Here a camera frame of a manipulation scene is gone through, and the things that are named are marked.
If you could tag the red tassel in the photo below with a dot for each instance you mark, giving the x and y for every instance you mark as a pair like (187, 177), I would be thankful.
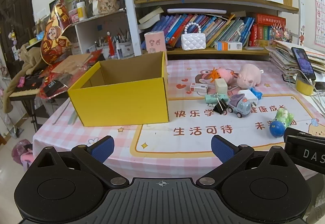
(111, 46)

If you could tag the black binder clip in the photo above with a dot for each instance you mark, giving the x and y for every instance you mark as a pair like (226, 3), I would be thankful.
(219, 109)

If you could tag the pink plush pig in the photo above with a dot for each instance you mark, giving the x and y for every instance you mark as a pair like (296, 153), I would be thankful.
(248, 74)

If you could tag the brown cardboard sheet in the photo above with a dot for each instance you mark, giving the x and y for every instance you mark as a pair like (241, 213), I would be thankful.
(71, 62)

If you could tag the yellow tape roll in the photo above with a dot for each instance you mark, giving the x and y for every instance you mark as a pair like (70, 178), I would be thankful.
(303, 86)

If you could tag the red gold festive cutout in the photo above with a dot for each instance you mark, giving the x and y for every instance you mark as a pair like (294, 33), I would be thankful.
(54, 36)

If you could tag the pink clip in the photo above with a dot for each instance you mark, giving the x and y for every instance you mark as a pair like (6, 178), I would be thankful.
(21, 81)

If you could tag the small black box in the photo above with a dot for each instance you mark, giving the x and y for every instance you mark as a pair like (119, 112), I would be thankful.
(52, 86)

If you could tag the small white red box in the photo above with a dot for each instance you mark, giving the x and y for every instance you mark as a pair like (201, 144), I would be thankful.
(199, 87)

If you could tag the black smartphone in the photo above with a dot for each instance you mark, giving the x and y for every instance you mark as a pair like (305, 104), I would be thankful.
(303, 62)

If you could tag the pink bag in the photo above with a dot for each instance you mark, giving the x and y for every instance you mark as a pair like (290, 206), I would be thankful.
(21, 155)

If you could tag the white rolled sheet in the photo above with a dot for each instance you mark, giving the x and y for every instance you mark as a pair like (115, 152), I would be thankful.
(195, 10)

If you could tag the wooden bookshelf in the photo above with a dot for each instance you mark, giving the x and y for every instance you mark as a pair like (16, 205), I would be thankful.
(203, 52)

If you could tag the red festive paper pile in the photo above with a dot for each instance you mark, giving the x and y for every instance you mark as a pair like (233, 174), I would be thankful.
(97, 56)

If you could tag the alphabet wall poster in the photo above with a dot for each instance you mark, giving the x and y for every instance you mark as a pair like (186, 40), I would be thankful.
(320, 10)

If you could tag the orange white carton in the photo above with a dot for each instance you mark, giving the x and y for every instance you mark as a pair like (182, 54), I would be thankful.
(228, 45)

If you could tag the clear spray bottle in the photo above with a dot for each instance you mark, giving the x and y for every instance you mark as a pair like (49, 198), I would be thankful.
(118, 48)

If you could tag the white quilted pearl handbag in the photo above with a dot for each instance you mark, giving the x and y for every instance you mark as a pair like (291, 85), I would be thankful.
(193, 41)

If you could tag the green blue toy figure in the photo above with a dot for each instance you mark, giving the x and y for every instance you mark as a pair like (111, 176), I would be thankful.
(276, 128)

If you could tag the row of blue purple books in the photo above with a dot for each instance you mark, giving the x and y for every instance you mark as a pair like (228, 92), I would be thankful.
(221, 28)

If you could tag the white holder of pens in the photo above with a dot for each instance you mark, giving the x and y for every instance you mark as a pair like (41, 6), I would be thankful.
(124, 48)

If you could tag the pink spiky ornament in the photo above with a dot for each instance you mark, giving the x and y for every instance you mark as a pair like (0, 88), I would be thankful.
(279, 33)

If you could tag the black keyboard piano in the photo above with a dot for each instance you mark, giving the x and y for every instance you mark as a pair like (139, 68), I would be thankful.
(25, 86)

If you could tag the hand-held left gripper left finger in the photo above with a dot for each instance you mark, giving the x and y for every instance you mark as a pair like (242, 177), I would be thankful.
(102, 149)

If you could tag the dark wooden door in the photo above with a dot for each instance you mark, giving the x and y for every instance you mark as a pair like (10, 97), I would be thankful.
(15, 23)

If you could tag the white cubby shelf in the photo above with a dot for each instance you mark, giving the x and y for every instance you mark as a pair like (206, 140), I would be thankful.
(88, 33)

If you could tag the red thick books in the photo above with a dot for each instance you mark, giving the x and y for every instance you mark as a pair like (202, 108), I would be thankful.
(266, 19)

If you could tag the fuzzy pink plush toy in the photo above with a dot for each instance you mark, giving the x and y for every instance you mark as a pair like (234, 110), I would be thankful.
(226, 74)

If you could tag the pink square container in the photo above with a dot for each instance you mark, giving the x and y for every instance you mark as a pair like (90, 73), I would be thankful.
(155, 43)

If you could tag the yellow cardboard box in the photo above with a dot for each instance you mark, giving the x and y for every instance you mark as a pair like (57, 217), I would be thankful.
(119, 102)

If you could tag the stack of paper booklets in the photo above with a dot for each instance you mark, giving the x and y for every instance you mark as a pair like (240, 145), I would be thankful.
(281, 55)

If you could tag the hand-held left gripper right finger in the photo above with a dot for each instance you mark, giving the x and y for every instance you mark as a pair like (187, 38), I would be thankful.
(222, 149)

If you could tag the white jar yellow label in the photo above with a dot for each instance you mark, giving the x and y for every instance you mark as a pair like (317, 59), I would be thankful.
(81, 11)

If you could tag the thick lying books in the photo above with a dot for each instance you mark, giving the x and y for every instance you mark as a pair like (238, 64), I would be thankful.
(149, 19)

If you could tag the clear plastic ruler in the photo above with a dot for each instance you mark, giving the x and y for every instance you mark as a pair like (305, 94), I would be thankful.
(72, 117)

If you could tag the pink small tub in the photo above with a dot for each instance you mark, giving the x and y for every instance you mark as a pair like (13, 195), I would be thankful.
(73, 15)

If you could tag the grey toy truck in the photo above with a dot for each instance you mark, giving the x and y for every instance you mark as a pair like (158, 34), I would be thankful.
(240, 108)

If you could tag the brown cloth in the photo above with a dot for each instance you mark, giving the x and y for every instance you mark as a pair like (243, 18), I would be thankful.
(30, 58)

